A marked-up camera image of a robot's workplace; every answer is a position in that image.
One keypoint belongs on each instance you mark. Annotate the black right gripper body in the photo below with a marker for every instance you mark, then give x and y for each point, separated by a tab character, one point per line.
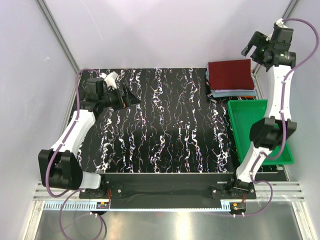
258	54

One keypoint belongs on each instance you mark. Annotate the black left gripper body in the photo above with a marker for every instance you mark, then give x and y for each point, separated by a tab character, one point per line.
113	98

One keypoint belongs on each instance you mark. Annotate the dark red t shirt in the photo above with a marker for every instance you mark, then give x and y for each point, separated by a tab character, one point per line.
239	66

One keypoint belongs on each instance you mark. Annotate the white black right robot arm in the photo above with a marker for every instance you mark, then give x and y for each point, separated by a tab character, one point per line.
272	52

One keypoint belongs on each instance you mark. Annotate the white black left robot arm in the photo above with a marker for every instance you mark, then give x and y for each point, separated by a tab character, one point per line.
59	167

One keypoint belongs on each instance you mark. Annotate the folded grey blue t shirt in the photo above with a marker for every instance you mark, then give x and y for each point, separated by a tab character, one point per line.
235	93

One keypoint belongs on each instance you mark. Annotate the folded orange t shirt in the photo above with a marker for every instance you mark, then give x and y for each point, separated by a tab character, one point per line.
249	97

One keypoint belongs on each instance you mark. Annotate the folded lavender t shirt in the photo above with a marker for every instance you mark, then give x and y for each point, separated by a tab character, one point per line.
227	90

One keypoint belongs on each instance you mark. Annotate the green plastic tray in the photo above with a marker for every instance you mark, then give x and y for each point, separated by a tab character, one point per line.
243	114

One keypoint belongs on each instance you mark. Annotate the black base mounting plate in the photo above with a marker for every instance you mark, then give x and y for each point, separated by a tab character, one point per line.
182	189

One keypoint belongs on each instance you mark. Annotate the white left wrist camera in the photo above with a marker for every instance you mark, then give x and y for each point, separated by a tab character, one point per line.
110	79

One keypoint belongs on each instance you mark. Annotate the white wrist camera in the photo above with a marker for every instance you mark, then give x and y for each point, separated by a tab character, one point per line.
110	79
279	23

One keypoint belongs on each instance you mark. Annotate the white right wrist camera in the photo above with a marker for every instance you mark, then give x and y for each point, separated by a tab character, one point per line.
279	23

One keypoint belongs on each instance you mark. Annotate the right aluminium frame post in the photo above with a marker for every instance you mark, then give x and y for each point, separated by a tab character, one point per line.
292	5

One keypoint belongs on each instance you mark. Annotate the aluminium frame post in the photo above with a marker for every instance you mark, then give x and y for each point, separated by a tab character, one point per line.
57	34
292	5

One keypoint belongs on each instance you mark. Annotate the left aluminium frame post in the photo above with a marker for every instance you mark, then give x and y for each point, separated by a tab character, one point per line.
57	34

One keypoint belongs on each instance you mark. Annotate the white slotted cable duct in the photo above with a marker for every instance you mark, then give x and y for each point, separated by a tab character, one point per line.
115	206

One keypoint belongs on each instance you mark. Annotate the aluminium front rail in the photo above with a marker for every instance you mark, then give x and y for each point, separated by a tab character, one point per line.
279	191

